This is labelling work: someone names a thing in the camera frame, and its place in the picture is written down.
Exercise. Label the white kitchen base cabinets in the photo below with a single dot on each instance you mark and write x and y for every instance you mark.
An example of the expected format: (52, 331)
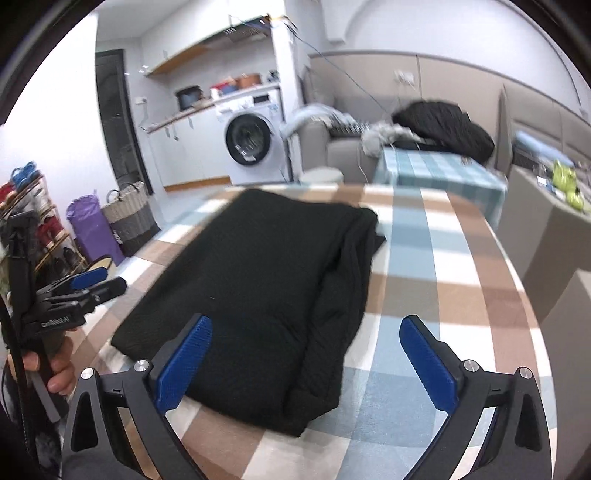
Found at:
(194, 147)

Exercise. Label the cream round stool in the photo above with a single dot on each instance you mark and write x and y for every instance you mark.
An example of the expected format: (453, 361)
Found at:
(99, 265)

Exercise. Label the light blue blanket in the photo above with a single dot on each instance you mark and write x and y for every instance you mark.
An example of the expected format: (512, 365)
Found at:
(309, 115)

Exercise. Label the grey sofa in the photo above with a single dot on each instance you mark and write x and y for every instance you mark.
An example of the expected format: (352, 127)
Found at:
(341, 157)

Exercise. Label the black cooking pot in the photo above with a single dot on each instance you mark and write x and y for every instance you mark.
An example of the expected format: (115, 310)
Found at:
(188, 98)

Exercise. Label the person's dark fuzzy clothing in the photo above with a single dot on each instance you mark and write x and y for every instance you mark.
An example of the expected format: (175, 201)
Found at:
(18, 454)

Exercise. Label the brown blue checked tablecloth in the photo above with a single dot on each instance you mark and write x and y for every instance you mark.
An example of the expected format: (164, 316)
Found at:
(438, 277)

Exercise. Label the dark door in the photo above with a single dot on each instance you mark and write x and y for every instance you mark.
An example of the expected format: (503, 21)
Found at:
(117, 129)

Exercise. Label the grey cushion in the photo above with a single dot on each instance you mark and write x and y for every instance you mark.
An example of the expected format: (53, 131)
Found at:
(318, 87)

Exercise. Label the person's left hand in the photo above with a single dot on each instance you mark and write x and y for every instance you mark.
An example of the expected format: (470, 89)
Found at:
(62, 374)

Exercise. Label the woven laundry basket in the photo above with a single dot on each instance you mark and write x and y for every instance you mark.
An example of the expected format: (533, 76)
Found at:
(134, 221)

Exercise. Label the green toy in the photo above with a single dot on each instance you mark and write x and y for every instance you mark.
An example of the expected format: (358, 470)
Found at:
(565, 177)

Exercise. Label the houndstooth cushion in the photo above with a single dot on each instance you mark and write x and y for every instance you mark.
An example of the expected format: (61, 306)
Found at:
(348, 128)

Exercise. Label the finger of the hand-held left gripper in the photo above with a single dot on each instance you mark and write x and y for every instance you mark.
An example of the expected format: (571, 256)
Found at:
(90, 277)
(108, 287)

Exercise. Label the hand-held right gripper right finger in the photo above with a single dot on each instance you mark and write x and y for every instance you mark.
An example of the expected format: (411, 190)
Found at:
(427, 364)

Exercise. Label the teal checked tablecloth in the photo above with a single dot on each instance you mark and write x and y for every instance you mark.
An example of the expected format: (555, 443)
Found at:
(429, 168)

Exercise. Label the black t-shirt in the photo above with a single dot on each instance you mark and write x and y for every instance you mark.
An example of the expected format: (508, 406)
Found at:
(258, 277)

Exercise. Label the grey upholstered bed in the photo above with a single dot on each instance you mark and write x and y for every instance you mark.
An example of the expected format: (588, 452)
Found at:
(554, 124)

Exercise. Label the steel range hood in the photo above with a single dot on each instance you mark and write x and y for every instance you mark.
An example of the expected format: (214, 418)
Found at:
(240, 31)

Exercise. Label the black puffer jacket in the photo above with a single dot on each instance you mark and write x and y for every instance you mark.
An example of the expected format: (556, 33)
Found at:
(443, 127)

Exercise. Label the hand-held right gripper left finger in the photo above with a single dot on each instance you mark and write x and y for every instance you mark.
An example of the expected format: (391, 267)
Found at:
(184, 360)

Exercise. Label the purple bag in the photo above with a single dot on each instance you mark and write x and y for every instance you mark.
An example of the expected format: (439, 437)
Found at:
(92, 230)

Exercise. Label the white wall cabinets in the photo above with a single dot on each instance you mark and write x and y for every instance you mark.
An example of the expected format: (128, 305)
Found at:
(184, 32)

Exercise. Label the cardboard box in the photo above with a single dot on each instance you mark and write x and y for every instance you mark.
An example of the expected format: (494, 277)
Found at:
(540, 230)
(572, 346)

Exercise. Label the red white container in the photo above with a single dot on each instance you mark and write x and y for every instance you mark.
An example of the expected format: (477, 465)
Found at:
(222, 87)

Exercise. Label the light blue pillow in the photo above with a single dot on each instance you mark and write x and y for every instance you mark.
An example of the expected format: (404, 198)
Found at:
(535, 143)

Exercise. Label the white wall socket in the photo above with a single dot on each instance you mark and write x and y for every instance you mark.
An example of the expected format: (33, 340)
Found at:
(405, 77)

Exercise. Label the round white stool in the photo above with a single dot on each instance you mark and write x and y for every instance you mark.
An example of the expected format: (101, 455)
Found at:
(321, 175)

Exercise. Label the white washing machine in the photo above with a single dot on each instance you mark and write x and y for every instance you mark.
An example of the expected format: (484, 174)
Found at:
(249, 138)

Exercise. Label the wooden shoe rack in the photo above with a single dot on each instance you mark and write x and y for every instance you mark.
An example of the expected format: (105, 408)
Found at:
(46, 189)

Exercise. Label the grey clothes heap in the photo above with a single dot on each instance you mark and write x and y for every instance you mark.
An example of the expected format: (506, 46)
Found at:
(378, 136)

